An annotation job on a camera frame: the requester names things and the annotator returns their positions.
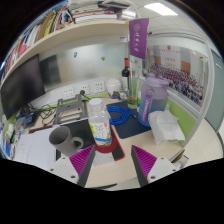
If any flat round red coaster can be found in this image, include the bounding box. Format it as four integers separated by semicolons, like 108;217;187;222
94;128;120;154

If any dark wine bottle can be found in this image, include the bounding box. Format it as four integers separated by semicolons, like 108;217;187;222
121;57;132;91

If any dark blue mouse pad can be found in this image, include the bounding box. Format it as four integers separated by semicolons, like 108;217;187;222
106;99;152;140

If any clear plastic drink bottle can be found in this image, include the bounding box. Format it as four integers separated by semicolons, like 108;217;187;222
87;97;113;148

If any group photo poster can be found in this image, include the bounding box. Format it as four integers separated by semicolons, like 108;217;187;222
146;44;205;107

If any white ceramic jar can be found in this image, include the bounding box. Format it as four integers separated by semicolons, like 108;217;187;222
105;78;123;96

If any black computer monitor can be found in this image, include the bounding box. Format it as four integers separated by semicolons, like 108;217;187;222
0;54;47;120

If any small blue electronic device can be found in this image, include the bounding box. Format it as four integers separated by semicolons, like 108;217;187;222
24;113;36;125

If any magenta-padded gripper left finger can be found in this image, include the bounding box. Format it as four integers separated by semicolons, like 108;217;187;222
48;144;97;188

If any purple pennant flag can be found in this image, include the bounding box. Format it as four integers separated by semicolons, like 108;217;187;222
128;18;150;61

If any crumpled white tissue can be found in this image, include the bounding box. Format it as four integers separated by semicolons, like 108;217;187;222
148;106;186;146

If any black red-edged desk mat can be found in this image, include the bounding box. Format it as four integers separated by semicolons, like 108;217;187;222
56;118;126;162

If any white wall power outlet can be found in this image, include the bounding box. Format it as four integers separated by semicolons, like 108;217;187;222
92;80;106;93
77;83;91;96
62;87;76;100

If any grey mug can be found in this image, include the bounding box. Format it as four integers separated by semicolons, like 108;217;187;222
48;125;84;158

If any shelf unit with books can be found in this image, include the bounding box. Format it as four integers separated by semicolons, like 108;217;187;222
0;0;138;88

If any glass with yellow liquid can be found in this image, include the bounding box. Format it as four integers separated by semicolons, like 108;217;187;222
128;78;141;105

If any purple translucent water jug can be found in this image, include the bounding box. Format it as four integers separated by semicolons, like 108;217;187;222
137;73;170;128

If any white paper sheet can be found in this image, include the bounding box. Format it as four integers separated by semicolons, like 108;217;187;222
13;126;63;171

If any blue coiled cable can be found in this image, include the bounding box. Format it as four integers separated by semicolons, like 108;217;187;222
106;104;138;127

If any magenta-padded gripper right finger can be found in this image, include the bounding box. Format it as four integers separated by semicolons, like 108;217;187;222
130;144;178;187

